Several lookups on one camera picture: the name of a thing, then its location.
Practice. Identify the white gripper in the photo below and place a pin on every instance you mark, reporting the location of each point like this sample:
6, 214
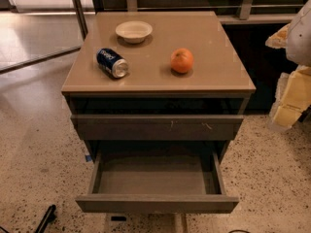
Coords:
299, 38

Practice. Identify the blue pepsi can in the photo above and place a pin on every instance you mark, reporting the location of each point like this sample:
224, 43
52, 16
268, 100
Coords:
112, 63

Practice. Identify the grey drawer cabinet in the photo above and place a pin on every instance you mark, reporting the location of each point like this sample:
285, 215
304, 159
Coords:
217, 84

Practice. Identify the open middle drawer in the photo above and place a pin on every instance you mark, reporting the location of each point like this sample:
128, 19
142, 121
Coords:
159, 182

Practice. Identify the closed top drawer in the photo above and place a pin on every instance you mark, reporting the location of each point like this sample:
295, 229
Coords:
157, 128

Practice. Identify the metal railing shelf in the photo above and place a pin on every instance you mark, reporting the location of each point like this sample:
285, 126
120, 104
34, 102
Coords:
200, 0

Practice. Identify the orange fruit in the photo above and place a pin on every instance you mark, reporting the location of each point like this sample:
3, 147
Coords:
181, 60

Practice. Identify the white bowl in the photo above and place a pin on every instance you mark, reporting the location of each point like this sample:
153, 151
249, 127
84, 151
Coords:
134, 32

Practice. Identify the blue tape piece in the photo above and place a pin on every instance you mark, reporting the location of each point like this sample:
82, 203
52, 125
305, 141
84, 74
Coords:
88, 158

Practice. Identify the black object on floor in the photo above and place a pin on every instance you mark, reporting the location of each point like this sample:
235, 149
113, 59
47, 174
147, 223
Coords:
48, 217

